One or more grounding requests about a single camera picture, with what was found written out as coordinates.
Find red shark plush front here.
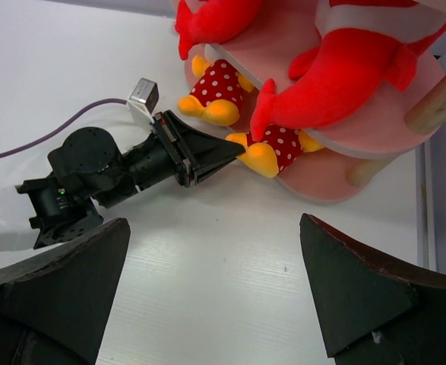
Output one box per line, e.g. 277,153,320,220
250,1,446,141

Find yellow plush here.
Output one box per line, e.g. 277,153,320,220
177,56,255,126
226,125,324,178

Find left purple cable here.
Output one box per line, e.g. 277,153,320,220
0,97,128,165

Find red shark plush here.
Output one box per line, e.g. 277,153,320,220
250,1,446,141
175,0,263,61

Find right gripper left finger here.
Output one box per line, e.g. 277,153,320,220
0,218,130,364

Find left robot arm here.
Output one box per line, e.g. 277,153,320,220
0,110,245,252

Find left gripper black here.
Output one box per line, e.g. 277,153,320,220
129,110,245,190

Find pink three-tier shelf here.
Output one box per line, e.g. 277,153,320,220
185,1,444,202

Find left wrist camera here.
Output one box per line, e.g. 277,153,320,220
127,78,159,132

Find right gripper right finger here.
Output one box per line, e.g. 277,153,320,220
300,214,446,364

